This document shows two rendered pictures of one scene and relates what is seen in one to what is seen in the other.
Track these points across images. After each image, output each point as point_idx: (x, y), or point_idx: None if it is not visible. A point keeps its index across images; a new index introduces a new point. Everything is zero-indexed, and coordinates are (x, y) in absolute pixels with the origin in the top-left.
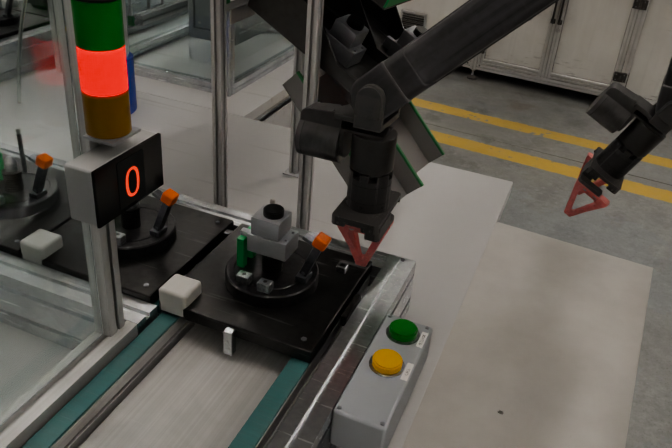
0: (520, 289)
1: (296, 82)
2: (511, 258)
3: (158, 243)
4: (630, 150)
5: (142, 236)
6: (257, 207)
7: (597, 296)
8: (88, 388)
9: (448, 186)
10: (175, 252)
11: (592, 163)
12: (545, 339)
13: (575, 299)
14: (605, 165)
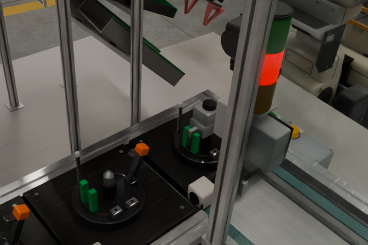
0: (207, 75)
1: (113, 25)
2: (180, 65)
3: (143, 185)
4: None
5: (131, 191)
6: (48, 140)
7: (225, 57)
8: None
9: (94, 52)
10: (148, 182)
11: None
12: None
13: (224, 63)
14: None
